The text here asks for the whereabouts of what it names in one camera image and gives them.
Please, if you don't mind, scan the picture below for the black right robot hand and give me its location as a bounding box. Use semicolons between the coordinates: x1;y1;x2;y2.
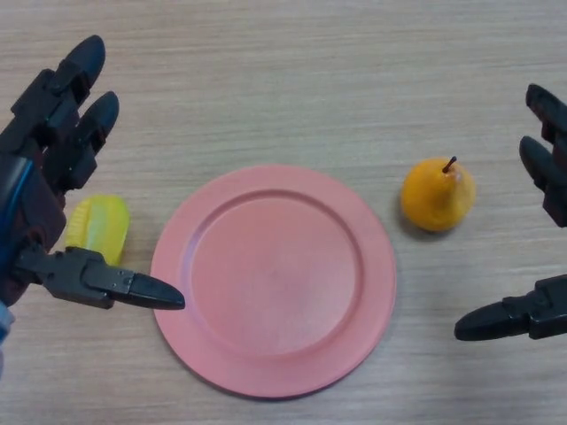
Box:
454;83;567;342

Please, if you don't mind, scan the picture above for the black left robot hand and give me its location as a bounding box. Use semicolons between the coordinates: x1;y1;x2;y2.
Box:
0;35;186;311

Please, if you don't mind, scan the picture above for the yellow pear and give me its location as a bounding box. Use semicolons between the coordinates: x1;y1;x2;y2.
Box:
400;155;478;234

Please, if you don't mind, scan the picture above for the pink round plate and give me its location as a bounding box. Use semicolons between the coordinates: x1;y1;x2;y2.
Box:
149;165;398;390

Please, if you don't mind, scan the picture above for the yellow starfruit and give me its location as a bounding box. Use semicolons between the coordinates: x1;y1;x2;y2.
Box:
65;194;131;266

